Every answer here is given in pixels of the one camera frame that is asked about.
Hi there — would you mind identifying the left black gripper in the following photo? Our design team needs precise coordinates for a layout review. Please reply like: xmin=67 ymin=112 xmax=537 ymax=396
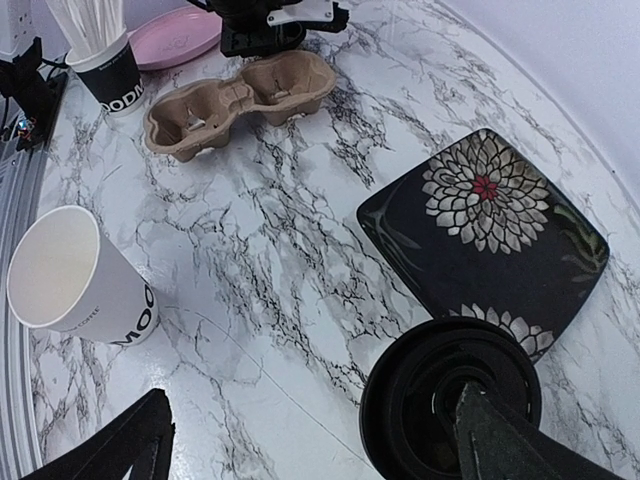
xmin=220 ymin=17 xmax=307 ymax=56

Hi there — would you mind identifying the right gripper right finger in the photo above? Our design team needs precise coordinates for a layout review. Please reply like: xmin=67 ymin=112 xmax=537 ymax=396
xmin=455 ymin=383 xmax=617 ymax=479

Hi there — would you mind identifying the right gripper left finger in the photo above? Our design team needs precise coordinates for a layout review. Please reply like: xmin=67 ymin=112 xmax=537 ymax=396
xmin=27 ymin=388 xmax=175 ymax=479

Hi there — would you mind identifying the black plastic cup lid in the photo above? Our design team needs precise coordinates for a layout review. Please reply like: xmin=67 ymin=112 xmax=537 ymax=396
xmin=359 ymin=317 xmax=542 ymax=479

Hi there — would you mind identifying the brown cardboard cup carrier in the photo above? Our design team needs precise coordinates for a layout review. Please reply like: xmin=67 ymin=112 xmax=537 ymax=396
xmin=143 ymin=50 xmax=336 ymax=163

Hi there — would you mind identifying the pink round plate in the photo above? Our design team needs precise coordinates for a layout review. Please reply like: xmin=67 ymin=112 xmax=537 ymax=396
xmin=129 ymin=6 xmax=222 ymax=71

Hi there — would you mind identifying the black cup holding straws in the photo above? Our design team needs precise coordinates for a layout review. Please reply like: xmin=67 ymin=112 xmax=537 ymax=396
xmin=65 ymin=32 xmax=145 ymax=116

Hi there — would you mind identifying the black floral square plate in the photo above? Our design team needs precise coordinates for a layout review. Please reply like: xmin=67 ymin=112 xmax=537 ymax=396
xmin=357 ymin=128 xmax=610 ymax=360

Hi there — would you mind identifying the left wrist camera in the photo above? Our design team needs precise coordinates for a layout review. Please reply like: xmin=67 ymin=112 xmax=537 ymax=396
xmin=266 ymin=0 xmax=350 ymax=33

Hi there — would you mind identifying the aluminium front rail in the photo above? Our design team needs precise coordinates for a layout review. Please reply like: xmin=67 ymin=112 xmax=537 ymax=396
xmin=1 ymin=142 xmax=46 ymax=479

